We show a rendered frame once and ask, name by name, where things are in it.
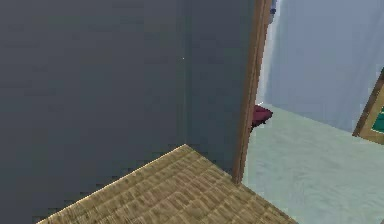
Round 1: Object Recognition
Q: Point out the dark red footstool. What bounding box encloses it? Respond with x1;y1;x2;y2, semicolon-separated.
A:
250;104;274;133

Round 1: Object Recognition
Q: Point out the wooden framed green picture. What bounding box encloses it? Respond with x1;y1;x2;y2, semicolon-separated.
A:
352;66;384;146

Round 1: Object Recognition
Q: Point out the brown wooden door frame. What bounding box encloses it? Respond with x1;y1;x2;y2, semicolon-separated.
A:
231;0;273;185

